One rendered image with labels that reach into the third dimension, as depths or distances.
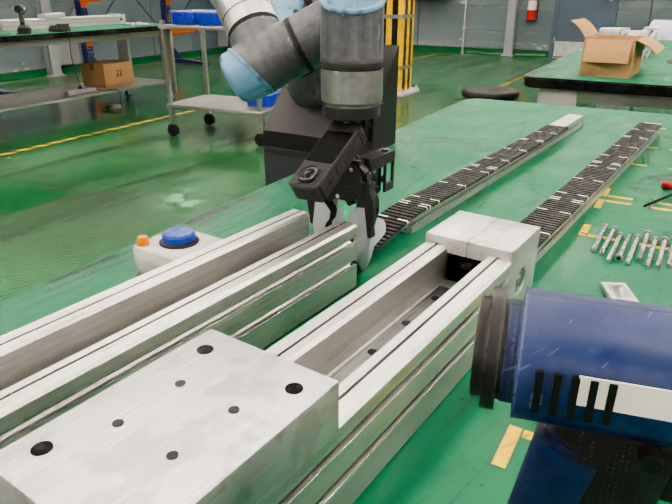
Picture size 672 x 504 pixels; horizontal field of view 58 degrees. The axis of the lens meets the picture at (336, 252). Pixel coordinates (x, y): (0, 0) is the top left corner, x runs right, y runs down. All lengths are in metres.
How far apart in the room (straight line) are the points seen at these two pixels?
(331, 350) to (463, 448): 0.13
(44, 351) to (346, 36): 0.45
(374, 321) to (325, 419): 0.20
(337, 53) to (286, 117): 0.74
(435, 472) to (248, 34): 0.59
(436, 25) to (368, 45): 11.79
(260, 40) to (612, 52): 2.17
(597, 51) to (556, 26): 9.02
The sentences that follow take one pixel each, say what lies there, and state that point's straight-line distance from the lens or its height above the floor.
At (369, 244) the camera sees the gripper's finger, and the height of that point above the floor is 0.82.
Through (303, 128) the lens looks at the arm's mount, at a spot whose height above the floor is 0.83.
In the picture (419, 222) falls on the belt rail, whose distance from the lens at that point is 0.95.
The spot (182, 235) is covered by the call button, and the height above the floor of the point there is 0.85.
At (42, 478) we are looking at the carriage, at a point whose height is 0.90.
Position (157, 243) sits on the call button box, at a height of 0.84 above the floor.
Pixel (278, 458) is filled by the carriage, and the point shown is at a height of 0.89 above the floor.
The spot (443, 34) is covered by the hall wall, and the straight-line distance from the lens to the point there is 12.47.
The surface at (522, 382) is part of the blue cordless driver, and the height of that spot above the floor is 0.97.
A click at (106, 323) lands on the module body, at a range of 0.59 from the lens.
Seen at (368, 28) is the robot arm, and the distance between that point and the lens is 0.73.
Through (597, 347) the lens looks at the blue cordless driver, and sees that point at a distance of 0.27.
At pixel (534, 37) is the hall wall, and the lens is 11.99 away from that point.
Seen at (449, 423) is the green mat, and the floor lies 0.78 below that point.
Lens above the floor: 1.12
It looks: 23 degrees down
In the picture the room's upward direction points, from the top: straight up
